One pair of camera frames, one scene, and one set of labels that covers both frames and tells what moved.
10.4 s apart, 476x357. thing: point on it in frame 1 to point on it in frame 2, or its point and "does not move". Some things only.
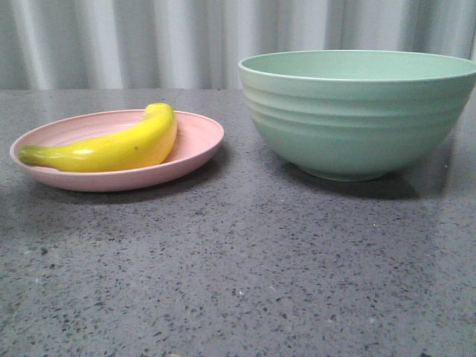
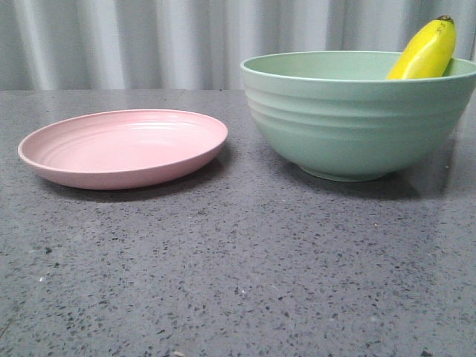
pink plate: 196,141 does not move
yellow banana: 143,144 to 429,52
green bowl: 355,114 does not move
